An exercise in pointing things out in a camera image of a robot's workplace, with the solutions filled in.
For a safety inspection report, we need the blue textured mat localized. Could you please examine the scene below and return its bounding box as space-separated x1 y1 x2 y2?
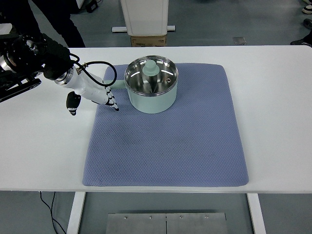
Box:
82 63 249 187

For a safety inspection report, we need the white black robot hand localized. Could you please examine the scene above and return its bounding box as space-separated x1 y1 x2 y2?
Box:
55 68 119 116

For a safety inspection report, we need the metal floor plate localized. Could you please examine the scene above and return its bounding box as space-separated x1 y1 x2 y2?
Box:
106 213 229 234

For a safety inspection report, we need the black floor cable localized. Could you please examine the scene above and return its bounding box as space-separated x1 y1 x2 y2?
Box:
39 191 67 234

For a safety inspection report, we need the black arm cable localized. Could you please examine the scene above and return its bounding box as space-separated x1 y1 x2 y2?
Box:
69 53 117 86

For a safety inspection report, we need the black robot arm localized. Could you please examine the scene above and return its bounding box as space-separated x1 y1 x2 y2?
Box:
0 34 74 102

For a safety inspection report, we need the black shoe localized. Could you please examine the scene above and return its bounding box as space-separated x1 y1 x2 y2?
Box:
290 19 312 47

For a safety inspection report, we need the green pot with handle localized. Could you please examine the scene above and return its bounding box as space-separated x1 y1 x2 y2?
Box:
110 79 177 114

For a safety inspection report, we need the white pedestal stand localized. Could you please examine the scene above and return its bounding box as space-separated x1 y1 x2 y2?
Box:
112 0 176 36

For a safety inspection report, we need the person in dark trousers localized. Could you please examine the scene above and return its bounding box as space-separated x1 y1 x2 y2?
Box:
0 0 85 48

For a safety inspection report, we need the grey floor outlet cover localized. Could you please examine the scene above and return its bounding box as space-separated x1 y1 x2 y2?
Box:
233 37 247 45

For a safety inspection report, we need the white table frame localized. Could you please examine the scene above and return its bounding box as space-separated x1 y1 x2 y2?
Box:
66 192 267 234

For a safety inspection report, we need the white sneaker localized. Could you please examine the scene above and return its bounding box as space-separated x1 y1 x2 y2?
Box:
302 0 312 15

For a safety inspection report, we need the cardboard box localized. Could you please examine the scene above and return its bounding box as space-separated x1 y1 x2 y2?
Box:
130 35 167 47

